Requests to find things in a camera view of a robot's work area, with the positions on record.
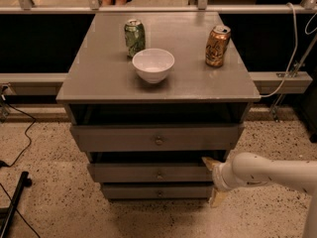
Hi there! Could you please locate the grey top drawer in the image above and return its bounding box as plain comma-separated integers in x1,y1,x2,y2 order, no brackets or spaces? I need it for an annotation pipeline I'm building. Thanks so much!
70,124,244,152

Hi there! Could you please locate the orange soda can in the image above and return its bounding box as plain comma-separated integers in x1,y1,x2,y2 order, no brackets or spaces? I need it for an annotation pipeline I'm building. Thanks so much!
205,25,231,67

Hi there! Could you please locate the white ceramic bowl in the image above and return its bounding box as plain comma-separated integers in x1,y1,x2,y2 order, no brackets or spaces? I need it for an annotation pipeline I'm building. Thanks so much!
132,49,174,83

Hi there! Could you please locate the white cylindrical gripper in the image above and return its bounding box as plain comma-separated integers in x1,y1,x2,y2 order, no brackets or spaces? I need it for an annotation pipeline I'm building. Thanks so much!
202,157,235,208

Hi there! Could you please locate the white cable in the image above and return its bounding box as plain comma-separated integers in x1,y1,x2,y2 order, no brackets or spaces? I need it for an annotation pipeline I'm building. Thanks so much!
260,2,299,99

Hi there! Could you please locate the green soda can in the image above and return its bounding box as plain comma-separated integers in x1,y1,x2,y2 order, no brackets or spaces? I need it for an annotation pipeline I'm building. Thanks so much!
124,19,146,58

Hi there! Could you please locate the metal railing frame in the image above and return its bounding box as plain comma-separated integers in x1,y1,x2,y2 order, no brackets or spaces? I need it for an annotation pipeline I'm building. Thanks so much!
0,0,317,96

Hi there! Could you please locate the grey wooden drawer cabinet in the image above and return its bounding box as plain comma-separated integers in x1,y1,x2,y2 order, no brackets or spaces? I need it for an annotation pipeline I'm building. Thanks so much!
56,12,260,186

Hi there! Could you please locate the black floor cable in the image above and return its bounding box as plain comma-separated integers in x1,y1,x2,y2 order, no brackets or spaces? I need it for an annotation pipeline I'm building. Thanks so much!
0,102,38,169

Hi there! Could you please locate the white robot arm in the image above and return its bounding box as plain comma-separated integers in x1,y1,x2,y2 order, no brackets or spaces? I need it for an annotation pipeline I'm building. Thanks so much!
202,153,317,238

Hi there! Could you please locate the black stand leg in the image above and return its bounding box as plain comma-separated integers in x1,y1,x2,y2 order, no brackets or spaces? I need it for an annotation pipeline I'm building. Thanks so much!
0,172,32,238

